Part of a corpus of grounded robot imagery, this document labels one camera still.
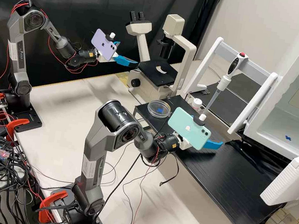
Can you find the right wrist camera phone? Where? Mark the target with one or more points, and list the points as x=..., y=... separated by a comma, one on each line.
x=189, y=129

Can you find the white-capped bottle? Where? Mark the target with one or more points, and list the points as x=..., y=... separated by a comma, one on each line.
x=197, y=103

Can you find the petri dish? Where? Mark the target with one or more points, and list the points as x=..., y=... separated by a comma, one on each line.
x=159, y=108

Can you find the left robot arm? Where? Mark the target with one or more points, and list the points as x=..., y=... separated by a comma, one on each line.
x=16, y=48

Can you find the cream microscope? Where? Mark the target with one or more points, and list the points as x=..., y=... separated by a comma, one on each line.
x=148, y=83

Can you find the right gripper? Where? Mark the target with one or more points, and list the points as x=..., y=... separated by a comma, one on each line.
x=182, y=143

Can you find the wrist camera phone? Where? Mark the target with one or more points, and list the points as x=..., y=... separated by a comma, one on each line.
x=189, y=129
x=101, y=42

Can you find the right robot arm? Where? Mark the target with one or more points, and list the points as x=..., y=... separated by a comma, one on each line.
x=98, y=149

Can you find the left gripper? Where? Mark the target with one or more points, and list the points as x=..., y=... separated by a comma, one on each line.
x=115, y=55

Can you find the left wrist camera phone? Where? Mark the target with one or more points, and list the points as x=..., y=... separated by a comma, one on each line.
x=101, y=42

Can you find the small circuit board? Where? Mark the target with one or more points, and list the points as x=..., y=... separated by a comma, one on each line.
x=0, y=151

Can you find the white pipette stand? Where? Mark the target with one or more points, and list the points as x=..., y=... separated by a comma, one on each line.
x=256, y=103

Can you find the black platform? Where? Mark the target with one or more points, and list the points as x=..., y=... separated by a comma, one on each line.
x=229, y=107
x=252, y=81
x=227, y=175

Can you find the pipette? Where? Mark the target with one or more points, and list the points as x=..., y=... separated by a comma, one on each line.
x=231, y=68

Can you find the white incubator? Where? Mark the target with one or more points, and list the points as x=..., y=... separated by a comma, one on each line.
x=290, y=83

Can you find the incubator door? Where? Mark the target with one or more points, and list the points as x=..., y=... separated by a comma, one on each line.
x=295, y=175

